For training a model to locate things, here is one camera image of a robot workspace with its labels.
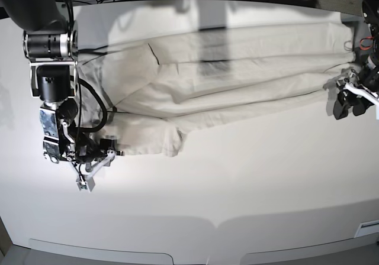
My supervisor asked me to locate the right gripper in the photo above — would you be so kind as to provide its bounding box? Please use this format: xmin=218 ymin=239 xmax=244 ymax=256
xmin=63 ymin=134 xmax=117 ymax=164

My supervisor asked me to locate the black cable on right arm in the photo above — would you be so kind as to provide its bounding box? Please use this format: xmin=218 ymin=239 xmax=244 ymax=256
xmin=75 ymin=78 xmax=109 ymax=134

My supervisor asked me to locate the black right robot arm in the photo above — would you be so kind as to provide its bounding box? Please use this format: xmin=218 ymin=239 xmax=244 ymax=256
xmin=1 ymin=0 xmax=117 ymax=167

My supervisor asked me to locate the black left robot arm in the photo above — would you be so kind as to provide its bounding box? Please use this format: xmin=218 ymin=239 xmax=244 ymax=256
xmin=333 ymin=0 xmax=378 ymax=120

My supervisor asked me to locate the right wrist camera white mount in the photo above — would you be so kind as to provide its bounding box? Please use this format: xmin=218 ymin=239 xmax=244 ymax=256
xmin=70 ymin=149 xmax=124 ymax=192

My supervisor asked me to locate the light grey T-shirt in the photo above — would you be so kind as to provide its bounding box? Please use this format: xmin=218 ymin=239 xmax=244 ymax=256
xmin=79 ymin=22 xmax=355 ymax=157

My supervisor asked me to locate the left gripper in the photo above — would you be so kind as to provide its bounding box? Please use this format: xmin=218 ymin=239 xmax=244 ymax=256
xmin=333 ymin=66 xmax=378 ymax=119

